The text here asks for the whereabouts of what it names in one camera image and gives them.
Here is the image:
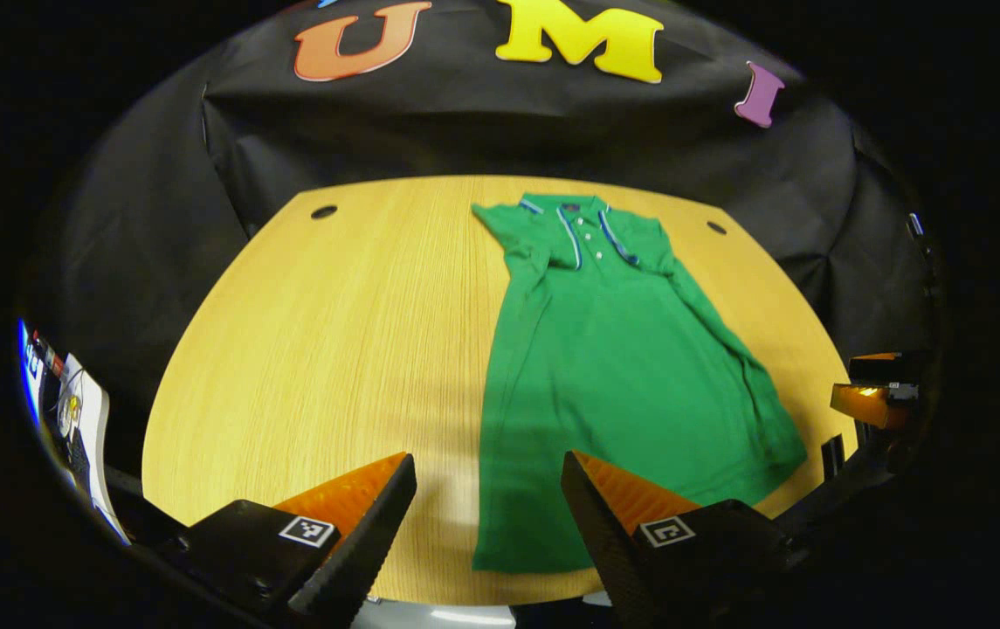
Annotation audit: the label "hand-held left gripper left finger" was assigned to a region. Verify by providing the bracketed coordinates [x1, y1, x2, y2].
[157, 452, 418, 629]

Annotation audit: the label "black backdrop cloth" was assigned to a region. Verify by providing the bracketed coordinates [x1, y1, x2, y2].
[24, 0, 937, 490]

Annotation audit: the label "green T-shirt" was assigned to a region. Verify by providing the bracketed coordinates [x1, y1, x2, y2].
[472, 193, 809, 575]

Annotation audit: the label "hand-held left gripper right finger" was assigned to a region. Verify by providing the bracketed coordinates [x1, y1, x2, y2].
[561, 450, 802, 629]

